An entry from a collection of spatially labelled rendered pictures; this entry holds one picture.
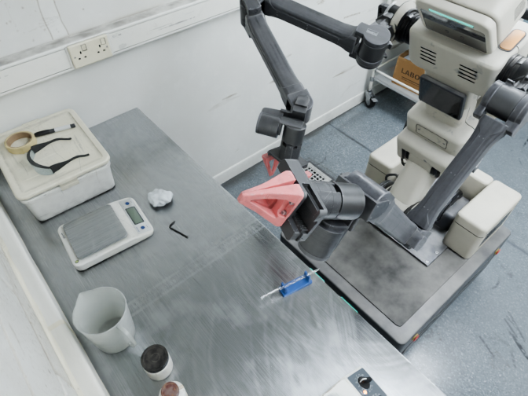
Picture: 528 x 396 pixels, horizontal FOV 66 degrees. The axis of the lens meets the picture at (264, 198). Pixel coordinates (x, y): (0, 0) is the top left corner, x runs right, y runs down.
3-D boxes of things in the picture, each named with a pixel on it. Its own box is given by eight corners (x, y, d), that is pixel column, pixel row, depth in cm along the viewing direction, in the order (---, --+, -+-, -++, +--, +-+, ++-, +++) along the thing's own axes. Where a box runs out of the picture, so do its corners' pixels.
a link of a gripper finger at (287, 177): (223, 200, 55) (278, 202, 60) (240, 243, 51) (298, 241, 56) (244, 164, 51) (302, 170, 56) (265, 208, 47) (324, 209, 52)
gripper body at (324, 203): (265, 188, 61) (302, 190, 65) (292, 243, 55) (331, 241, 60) (286, 156, 57) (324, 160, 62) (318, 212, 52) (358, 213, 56)
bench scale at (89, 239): (156, 234, 134) (153, 225, 131) (78, 274, 124) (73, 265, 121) (133, 199, 144) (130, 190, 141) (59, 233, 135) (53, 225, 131)
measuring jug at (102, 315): (161, 338, 111) (149, 313, 100) (125, 379, 104) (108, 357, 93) (115, 302, 118) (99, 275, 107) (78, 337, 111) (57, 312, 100)
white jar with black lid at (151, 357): (173, 378, 104) (168, 368, 99) (146, 383, 103) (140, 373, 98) (172, 352, 108) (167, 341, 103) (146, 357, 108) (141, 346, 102)
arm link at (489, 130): (392, 229, 112) (423, 252, 107) (375, 226, 101) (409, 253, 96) (501, 85, 101) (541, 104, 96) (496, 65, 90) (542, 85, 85)
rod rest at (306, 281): (306, 274, 124) (307, 268, 121) (312, 283, 122) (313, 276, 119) (277, 288, 121) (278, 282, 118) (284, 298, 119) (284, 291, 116)
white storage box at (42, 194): (83, 135, 167) (71, 105, 156) (122, 187, 148) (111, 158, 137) (4, 167, 155) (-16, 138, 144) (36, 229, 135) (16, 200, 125)
